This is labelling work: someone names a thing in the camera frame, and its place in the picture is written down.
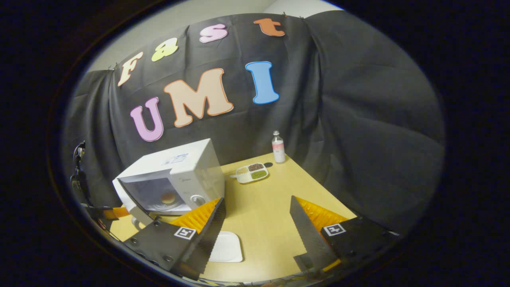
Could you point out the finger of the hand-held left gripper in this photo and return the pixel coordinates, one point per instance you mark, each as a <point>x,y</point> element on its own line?
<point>117,213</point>

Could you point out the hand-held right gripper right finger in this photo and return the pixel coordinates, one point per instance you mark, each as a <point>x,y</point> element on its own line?
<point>308,239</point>

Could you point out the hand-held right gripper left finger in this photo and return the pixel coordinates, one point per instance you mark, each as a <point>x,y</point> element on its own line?
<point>207,243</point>

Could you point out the round orange doughnut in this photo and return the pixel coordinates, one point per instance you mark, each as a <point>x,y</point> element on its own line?
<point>168,197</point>

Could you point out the white microwave oven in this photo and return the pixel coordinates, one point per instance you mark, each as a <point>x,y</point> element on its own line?
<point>191,163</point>

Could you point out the white rectangular plate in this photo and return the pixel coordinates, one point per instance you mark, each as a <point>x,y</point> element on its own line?
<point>229,247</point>

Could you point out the white divided dish with grains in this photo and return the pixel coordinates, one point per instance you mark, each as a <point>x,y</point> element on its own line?
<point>259,174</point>

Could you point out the small clear bottle pink label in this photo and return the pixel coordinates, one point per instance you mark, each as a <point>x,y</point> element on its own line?
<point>279,151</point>

